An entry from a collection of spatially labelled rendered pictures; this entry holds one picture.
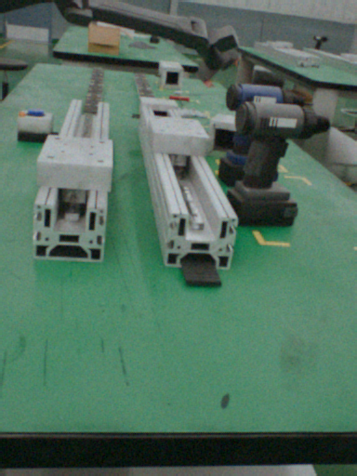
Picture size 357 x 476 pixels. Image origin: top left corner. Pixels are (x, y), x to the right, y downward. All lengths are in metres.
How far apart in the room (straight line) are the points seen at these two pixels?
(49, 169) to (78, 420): 0.42
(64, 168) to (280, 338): 0.39
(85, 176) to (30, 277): 0.18
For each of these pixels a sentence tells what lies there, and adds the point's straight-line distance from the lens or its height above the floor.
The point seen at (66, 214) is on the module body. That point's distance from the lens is 0.82.
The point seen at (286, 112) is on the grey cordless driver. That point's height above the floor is 0.99.
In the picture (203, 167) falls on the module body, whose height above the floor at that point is 0.86.
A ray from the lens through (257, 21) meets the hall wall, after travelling 12.91.
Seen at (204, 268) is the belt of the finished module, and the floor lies 0.79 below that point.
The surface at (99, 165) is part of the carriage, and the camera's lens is 0.83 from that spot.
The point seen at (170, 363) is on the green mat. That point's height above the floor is 0.78.
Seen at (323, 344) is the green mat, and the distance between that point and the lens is 0.71.
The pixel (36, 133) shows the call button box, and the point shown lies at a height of 0.80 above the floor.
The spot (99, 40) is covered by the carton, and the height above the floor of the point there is 0.86.
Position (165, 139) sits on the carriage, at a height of 0.89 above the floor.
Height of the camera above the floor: 1.14
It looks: 23 degrees down
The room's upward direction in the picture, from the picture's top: 7 degrees clockwise
